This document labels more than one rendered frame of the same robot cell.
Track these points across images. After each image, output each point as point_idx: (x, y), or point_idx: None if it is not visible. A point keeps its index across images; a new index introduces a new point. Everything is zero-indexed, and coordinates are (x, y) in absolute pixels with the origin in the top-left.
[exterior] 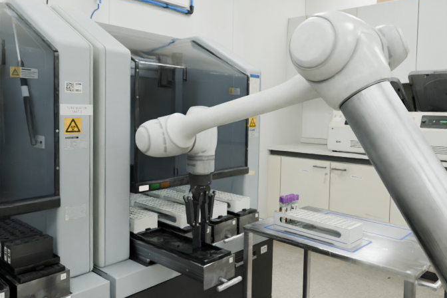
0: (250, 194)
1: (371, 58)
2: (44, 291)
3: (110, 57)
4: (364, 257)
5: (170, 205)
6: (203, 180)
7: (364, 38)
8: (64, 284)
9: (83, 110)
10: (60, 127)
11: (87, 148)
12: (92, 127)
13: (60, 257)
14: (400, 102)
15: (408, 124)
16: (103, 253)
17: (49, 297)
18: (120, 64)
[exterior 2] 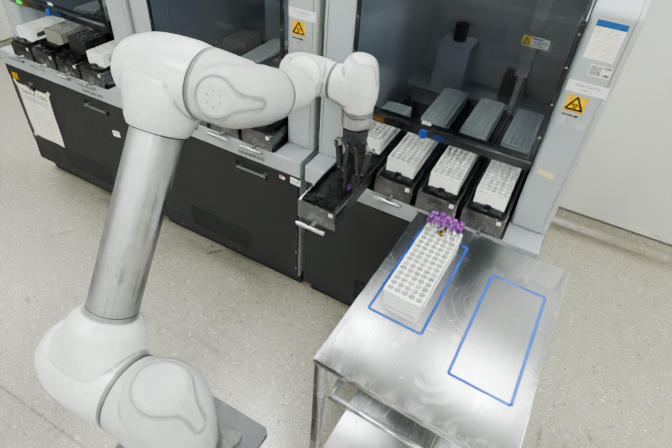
0: (533, 199)
1: (123, 100)
2: (256, 139)
3: None
4: (354, 317)
5: (419, 144)
6: (345, 134)
7: (123, 78)
8: (267, 143)
9: (307, 16)
10: (289, 26)
11: (310, 51)
12: (316, 34)
13: (275, 125)
14: (129, 153)
15: (119, 172)
16: (320, 143)
17: (259, 145)
18: None
